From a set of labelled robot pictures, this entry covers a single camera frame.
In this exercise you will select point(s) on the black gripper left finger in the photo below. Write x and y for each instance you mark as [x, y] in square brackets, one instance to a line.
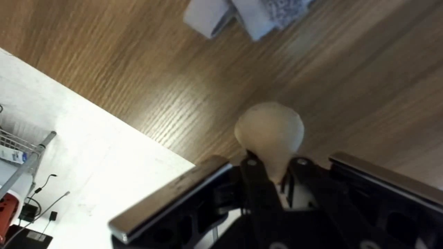
[171, 199]

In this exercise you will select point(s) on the red canister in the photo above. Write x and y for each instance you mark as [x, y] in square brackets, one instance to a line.
[7, 217]

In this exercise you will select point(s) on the beige ball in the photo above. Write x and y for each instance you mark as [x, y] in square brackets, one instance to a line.
[270, 129]

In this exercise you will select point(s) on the grey cloth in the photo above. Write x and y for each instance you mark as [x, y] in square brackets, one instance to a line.
[258, 15]

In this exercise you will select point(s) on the flat black case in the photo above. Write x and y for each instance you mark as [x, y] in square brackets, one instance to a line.
[28, 240]

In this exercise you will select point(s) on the blue white box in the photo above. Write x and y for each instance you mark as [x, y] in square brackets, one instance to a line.
[12, 154]

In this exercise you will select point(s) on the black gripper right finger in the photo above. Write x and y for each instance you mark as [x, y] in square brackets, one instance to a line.
[388, 185]

